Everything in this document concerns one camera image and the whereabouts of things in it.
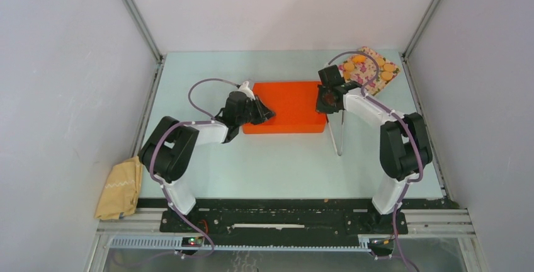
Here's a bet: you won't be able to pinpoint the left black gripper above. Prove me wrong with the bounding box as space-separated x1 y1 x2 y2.
237 95 276 127

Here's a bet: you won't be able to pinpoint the orange tin lid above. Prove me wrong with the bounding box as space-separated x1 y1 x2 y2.
242 81 326 135

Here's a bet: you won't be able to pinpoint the floral tray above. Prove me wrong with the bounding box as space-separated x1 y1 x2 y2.
328 47 402 96

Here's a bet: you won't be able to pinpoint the metal tongs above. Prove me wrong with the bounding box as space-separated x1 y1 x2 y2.
327 111 345 157

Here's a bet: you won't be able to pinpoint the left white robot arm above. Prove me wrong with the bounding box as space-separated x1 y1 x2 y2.
138 91 276 232

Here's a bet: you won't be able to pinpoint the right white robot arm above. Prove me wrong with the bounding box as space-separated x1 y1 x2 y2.
316 65 433 233

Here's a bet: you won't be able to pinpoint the yellow cloth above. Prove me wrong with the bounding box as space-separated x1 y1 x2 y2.
94 156 143 220

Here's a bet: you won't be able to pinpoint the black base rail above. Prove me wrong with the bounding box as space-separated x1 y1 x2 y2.
159 198 408 247

